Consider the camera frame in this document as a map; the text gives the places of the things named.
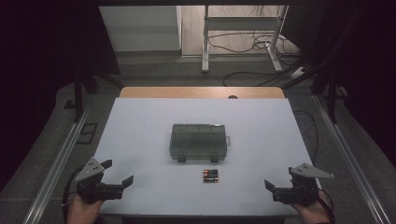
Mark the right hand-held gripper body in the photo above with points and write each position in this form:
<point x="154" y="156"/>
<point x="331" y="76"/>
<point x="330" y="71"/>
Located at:
<point x="300" y="191"/>

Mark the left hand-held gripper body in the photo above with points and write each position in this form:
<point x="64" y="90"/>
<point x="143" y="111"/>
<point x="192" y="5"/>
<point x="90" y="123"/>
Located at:
<point x="93" y="186"/>

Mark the clear grey compartment storage box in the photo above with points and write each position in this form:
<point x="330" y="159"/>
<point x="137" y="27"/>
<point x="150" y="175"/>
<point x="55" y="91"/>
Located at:
<point x="197" y="141"/>

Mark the person's right hand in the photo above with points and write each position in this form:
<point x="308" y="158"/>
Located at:
<point x="314" y="213"/>

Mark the person's left hand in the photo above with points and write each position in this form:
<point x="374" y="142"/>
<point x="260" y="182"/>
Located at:
<point x="82" y="213"/>

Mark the black floor plate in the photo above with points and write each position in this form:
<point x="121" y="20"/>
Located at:
<point x="87" y="133"/>

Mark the black metal stand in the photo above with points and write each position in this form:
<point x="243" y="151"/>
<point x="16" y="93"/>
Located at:
<point x="78" y="96"/>
<point x="332" y="96"/>

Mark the dark round table grommet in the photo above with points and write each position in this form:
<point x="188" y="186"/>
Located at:
<point x="233" y="97"/>

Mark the white power strip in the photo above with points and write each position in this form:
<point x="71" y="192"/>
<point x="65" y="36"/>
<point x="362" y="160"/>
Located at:
<point x="298" y="72"/>

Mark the wooden table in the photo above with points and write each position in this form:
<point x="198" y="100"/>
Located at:
<point x="186" y="92"/>

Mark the white cabinet panel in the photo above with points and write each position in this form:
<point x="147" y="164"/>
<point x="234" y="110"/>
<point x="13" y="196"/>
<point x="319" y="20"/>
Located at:
<point x="140" y="28"/>

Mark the aluminium floor rail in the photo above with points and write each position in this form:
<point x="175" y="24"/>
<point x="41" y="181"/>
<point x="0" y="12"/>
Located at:
<point x="56" y="168"/>
<point x="351" y="161"/>

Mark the white metal desk frame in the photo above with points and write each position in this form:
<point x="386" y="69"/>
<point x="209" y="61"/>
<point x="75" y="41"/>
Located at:
<point x="205" y="46"/>

